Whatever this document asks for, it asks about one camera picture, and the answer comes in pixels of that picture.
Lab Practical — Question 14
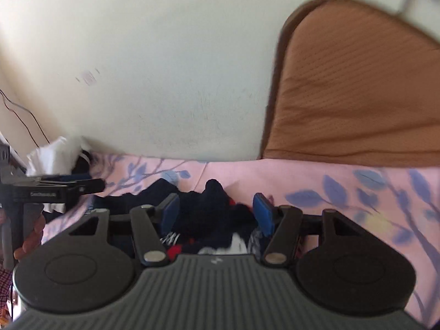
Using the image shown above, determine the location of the thin wall cable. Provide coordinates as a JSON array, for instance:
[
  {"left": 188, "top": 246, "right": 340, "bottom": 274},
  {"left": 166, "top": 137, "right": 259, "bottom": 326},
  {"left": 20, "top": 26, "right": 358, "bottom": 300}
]
[{"left": 0, "top": 89, "right": 51, "bottom": 147}]

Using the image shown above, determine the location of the person's left hand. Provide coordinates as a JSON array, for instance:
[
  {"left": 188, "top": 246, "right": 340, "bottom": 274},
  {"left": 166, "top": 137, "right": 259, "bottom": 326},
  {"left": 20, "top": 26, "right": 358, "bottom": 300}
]
[{"left": 13, "top": 215, "right": 45, "bottom": 261}]

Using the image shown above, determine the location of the black folded garment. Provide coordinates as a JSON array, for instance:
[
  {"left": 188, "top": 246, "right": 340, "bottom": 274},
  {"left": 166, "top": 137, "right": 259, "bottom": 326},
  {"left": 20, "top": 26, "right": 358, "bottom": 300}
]
[{"left": 71, "top": 150, "right": 92, "bottom": 180}]

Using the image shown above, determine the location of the black red patterned knit garment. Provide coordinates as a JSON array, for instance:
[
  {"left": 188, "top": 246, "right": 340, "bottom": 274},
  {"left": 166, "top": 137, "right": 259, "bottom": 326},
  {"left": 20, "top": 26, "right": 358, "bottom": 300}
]
[{"left": 89, "top": 179, "right": 269, "bottom": 260}]

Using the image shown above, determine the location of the pink floral bed sheet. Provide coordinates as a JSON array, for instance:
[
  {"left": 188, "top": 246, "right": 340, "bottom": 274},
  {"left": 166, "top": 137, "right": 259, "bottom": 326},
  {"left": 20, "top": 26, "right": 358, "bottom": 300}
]
[{"left": 37, "top": 152, "right": 440, "bottom": 329}]

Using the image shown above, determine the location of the white folded garment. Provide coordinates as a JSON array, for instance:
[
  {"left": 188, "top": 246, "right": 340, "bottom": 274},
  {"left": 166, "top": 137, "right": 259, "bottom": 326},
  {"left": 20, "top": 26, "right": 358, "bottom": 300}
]
[{"left": 25, "top": 135, "right": 84, "bottom": 214}]

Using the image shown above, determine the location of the brown mesh cushion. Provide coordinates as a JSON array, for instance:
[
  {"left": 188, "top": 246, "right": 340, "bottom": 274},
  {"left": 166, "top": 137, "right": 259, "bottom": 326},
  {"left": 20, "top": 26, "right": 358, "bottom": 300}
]
[{"left": 260, "top": 0, "right": 439, "bottom": 168}]

